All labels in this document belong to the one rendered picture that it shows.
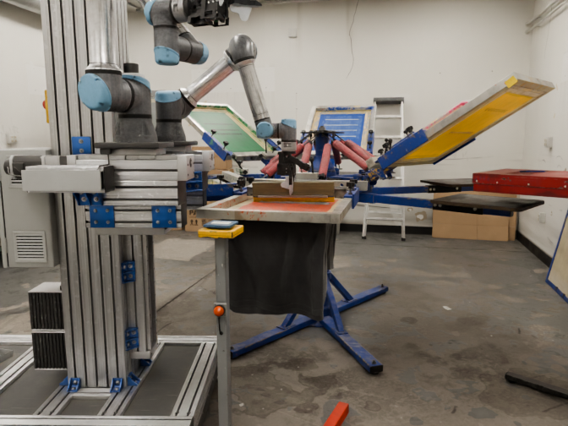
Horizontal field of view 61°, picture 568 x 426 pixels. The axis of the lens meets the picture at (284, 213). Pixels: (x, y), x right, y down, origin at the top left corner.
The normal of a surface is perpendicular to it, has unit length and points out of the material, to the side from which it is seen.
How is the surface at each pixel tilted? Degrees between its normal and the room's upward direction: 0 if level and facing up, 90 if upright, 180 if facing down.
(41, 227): 90
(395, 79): 90
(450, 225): 75
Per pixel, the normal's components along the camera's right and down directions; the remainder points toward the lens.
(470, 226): -0.22, -0.11
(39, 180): -0.01, 0.15
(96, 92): -0.44, 0.26
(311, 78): -0.22, 0.15
